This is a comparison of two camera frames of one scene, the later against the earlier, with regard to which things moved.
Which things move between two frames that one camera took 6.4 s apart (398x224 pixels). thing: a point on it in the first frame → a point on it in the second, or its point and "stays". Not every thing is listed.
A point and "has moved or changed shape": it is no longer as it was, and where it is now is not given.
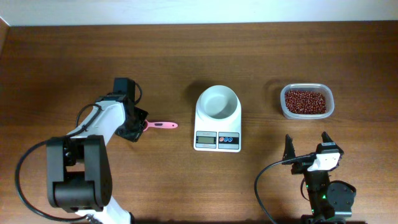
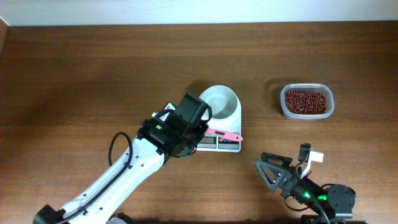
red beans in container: x=308 y=102 stays
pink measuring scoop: x=160 y=125 has moved or changed shape
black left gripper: x=134 y=136 → x=200 y=129
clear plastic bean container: x=305 y=100 stays
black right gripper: x=302 y=167 → x=286 y=177
